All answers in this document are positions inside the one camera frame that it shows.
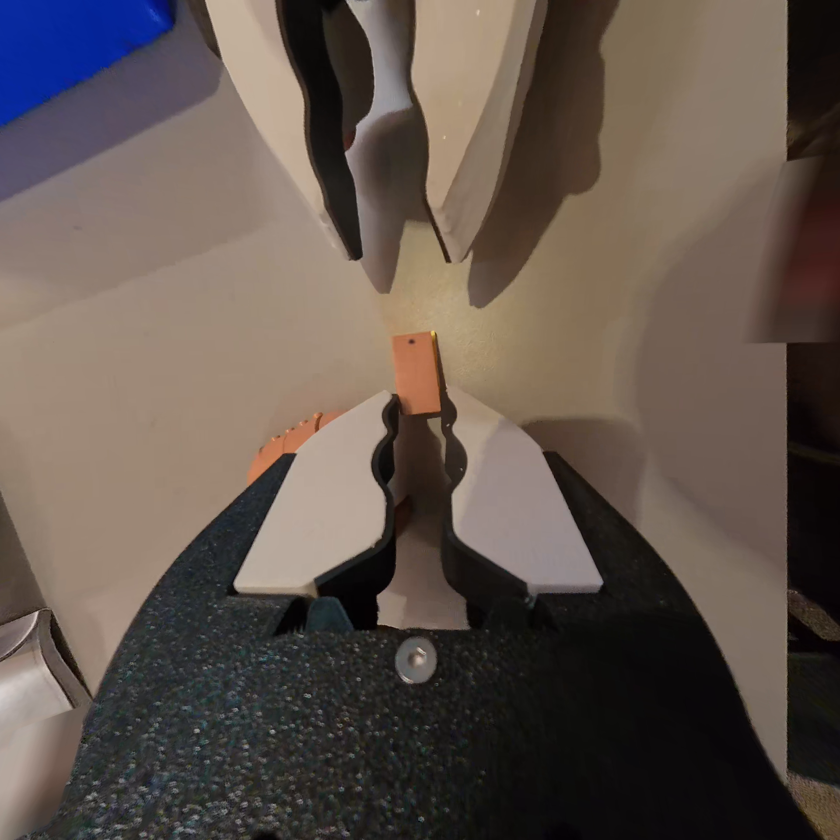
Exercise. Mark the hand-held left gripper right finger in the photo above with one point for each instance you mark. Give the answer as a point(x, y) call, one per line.
point(519, 512)

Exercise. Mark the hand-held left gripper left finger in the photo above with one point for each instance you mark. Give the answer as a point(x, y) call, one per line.
point(322, 512)

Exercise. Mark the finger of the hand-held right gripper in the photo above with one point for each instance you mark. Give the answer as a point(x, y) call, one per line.
point(479, 105)
point(282, 105)

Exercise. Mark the brown lego assembly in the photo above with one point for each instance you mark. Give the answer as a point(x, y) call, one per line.
point(295, 440)

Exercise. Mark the small orange lego brick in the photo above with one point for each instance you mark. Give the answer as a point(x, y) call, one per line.
point(418, 374)

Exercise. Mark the large blue plastic bin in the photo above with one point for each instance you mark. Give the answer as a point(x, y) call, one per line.
point(66, 46)

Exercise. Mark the lego instruction booklet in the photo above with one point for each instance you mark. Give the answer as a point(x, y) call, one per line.
point(33, 722)

